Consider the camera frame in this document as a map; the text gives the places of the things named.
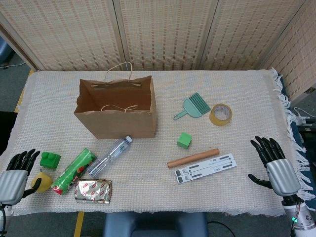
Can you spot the wooden rolling pin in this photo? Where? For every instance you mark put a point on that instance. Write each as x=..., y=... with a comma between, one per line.
x=192, y=158

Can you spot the white power strip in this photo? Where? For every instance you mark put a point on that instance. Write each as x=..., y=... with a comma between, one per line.
x=300, y=119

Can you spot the blue padded seat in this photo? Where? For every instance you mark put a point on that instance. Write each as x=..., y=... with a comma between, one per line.
x=148, y=222

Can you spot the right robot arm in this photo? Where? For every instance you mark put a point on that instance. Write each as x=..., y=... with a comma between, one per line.
x=301, y=222

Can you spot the woven folding screen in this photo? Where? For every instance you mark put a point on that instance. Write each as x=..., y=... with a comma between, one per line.
x=172, y=37

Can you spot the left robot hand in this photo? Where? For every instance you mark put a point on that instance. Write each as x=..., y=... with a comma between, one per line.
x=13, y=184

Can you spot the black box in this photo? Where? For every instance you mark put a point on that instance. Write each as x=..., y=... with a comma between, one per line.
x=308, y=135

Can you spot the green foam cube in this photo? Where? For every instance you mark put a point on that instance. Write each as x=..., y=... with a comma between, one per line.
x=184, y=140

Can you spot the clear plastic water bottle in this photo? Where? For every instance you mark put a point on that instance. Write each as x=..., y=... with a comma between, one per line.
x=111, y=154

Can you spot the brown paper bag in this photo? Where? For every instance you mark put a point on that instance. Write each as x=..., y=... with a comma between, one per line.
x=118, y=126

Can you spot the teal mini hand brush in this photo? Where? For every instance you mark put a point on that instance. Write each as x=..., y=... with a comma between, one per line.
x=193, y=106

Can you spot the green toy building brick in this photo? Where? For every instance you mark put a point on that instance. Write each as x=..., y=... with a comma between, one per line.
x=50, y=161

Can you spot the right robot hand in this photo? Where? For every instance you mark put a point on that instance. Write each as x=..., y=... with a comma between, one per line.
x=284, y=175

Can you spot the green chip canister red lid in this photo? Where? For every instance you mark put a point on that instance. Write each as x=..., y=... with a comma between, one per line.
x=71, y=172

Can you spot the silver foil snack packet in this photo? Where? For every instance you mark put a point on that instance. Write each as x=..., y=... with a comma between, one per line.
x=92, y=191

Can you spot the beige woven tablecloth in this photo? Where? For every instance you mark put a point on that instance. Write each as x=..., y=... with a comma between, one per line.
x=148, y=185

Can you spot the white folding laptop stand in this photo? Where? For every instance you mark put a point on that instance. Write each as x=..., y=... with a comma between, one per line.
x=207, y=168

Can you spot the yellow packing tape roll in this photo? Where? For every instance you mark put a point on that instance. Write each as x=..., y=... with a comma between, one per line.
x=215, y=121

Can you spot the yellow pear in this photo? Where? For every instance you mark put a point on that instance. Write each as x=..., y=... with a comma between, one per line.
x=46, y=181

